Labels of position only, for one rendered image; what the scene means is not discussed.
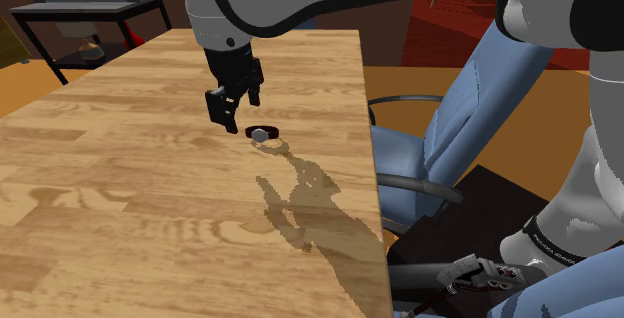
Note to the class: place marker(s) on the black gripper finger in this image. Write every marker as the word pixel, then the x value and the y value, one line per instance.
pixel 254 96
pixel 222 107

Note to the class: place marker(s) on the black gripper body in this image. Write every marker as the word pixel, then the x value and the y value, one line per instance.
pixel 233 68

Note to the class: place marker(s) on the black wristwatch with grey face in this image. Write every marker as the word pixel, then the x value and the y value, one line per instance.
pixel 262 134

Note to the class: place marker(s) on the wooden desk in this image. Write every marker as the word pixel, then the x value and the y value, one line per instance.
pixel 146 185

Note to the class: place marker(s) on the black side table with monitor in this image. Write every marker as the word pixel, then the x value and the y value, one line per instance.
pixel 83 5

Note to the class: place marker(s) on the red cabinet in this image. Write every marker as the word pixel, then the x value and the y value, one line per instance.
pixel 448 29

